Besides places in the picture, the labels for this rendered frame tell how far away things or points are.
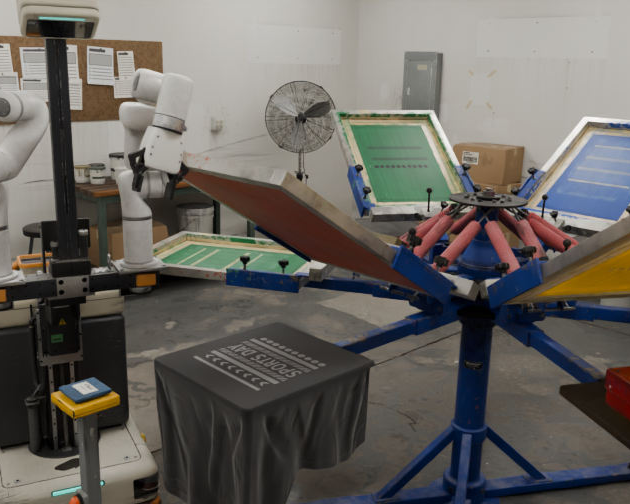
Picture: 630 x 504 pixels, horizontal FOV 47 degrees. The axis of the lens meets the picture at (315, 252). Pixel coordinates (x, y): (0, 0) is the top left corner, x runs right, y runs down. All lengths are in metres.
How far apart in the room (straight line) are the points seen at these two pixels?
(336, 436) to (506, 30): 5.05
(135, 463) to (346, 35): 5.52
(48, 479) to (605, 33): 5.05
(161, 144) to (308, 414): 0.83
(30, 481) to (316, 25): 5.42
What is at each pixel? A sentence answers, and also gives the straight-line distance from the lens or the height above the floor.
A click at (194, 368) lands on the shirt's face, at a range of 2.12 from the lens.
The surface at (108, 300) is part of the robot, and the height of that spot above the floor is 0.86.
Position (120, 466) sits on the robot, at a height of 0.28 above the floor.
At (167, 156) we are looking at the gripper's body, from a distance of 1.80.
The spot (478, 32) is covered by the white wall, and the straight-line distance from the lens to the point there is 6.88.
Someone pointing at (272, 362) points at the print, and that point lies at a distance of 2.15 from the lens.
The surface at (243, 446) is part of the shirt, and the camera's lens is 1.94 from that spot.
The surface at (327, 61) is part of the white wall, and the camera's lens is 7.48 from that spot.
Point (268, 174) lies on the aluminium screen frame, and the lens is 1.72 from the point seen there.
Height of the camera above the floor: 1.80
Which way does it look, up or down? 15 degrees down
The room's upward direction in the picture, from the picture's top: 1 degrees clockwise
